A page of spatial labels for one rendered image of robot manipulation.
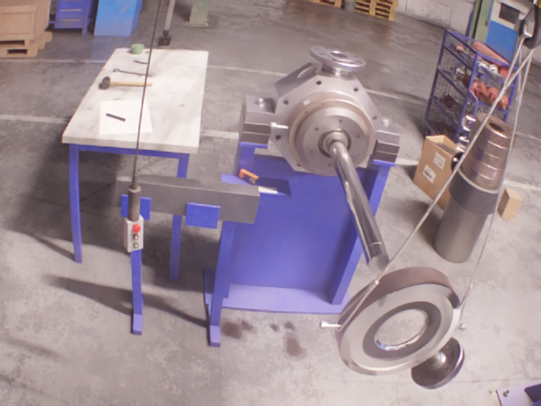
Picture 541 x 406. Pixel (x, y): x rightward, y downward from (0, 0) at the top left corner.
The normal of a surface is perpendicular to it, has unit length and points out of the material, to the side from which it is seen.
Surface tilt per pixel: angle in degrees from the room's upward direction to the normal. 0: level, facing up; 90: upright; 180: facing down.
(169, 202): 90
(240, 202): 90
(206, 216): 90
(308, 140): 90
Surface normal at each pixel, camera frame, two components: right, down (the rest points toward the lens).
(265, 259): 0.10, 0.54
